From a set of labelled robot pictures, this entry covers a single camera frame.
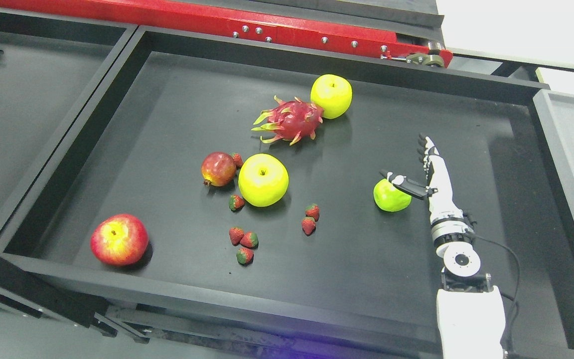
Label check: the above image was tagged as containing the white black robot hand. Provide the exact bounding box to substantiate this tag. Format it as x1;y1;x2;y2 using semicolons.
380;134;469;234

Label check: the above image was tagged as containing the green apple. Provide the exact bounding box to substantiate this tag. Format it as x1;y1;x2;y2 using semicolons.
373;178;413;213

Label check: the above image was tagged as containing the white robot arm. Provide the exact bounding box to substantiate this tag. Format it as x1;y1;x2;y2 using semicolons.
430;211;519;359

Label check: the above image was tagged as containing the yellow apple at back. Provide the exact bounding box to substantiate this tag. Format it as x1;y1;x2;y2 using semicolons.
310;74;353;120

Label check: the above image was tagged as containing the large yellow apple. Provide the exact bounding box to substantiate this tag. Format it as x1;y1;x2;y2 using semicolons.
238;153;289;207

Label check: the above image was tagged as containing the strawberry bottom middle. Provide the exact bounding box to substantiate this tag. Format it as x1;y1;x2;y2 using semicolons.
239;231;258;249

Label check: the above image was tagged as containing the strawberry left of yellow apple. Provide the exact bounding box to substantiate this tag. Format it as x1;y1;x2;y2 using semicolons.
229;194;246;212

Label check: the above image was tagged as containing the black shelf tray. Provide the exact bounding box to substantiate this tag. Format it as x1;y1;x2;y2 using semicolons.
0;27;574;359

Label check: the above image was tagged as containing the red apple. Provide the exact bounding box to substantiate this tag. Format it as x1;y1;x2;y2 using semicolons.
90;213;149;267

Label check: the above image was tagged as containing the strawberry right upper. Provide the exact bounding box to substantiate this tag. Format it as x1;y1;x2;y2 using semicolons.
305;203;320;222

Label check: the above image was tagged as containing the strawberry right lower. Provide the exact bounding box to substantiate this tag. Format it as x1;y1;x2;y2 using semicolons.
301;216;316;236

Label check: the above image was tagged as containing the pink dragon fruit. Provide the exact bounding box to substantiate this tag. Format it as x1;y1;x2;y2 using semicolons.
251;95;325;146

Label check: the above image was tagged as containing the strawberry bottom lowest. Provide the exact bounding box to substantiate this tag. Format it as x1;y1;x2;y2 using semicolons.
236;247;255;266

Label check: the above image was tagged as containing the red metal beam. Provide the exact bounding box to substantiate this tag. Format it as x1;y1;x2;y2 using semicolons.
0;0;455;67

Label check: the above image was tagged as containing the strawberry bottom left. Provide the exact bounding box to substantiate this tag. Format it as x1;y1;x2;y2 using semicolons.
228;226;245;246

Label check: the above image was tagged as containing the strawberry beside pomegranate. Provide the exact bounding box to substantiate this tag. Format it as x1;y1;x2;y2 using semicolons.
230;153;244;170

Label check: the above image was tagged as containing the pomegranate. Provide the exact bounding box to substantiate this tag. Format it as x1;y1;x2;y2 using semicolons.
201;152;237;187

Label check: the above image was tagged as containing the black metal shelf frame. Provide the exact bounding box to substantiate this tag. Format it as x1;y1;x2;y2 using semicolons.
0;7;574;359

